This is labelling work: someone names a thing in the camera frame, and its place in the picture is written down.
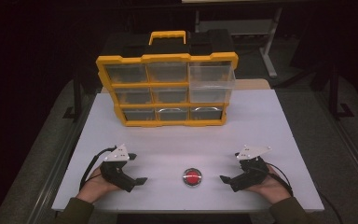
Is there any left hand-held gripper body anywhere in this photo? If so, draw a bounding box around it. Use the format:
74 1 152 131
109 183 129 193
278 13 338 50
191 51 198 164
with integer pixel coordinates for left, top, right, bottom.
99 143 138 193

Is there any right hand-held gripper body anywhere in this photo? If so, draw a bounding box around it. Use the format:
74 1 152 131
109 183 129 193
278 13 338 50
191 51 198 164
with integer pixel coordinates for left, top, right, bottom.
229 144 273 193

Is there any round red silver-rimmed button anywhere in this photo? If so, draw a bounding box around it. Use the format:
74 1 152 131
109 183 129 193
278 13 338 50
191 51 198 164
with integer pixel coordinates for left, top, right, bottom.
182 167 203 188

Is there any large clear plastic drawer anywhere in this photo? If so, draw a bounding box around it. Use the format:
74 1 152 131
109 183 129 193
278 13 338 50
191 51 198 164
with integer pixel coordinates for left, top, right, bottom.
188 63 237 105

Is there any person's right hand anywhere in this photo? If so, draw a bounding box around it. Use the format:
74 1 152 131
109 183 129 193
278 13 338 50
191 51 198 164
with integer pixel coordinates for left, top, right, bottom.
245 164 293 204

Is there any person's left hand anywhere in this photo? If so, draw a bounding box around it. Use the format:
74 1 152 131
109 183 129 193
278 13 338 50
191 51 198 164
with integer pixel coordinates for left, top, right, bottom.
76 166 122 204

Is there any beige board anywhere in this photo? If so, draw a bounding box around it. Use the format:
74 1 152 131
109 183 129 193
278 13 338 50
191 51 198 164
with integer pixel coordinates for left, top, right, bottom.
233 78 272 91

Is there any black metal stand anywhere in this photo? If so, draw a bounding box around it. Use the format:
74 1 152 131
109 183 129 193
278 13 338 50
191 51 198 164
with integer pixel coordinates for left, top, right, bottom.
326 62 355 119
62 73 86 121

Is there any set of small clear drawers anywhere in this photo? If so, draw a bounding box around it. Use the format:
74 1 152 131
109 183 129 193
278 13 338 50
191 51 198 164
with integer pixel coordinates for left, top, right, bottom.
104 62 224 122

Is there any yellow black organizer cabinet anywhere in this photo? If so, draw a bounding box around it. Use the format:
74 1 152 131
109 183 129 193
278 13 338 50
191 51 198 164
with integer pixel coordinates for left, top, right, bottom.
95 30 240 128

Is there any white desk with metal legs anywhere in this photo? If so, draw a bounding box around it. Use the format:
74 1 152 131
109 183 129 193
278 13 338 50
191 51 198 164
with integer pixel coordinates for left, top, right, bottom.
181 0 284 78

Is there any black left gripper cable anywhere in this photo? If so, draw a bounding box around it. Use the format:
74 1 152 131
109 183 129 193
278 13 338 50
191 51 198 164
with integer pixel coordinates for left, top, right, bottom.
78 146 117 191

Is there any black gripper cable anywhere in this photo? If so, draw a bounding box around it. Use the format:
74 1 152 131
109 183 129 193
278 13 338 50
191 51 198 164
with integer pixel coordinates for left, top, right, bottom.
265 161 344 224
78 146 117 191

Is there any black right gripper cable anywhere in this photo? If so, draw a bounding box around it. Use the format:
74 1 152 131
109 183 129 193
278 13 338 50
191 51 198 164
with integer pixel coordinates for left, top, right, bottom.
265 161 344 224

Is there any metal rail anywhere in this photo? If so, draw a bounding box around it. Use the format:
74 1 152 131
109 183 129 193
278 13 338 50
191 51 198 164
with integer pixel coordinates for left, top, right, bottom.
32 92 92 224
318 91 358 195

